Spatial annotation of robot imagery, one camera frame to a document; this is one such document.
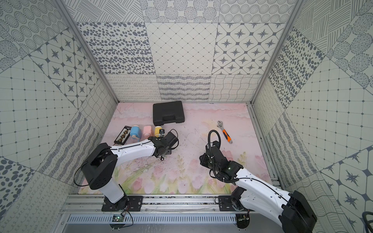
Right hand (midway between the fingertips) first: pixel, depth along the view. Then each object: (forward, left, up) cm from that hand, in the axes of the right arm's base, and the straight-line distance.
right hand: (201, 159), depth 82 cm
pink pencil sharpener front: (+19, +36, 0) cm, 41 cm away
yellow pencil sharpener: (+19, +29, 0) cm, 35 cm away
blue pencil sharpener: (+18, +43, 0) cm, 47 cm away
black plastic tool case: (+37, +23, -2) cm, 44 cm away
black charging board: (+18, +53, -5) cm, 57 cm away
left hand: (+7, +20, -3) cm, 21 cm away
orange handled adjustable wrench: (+21, -18, -7) cm, 29 cm away
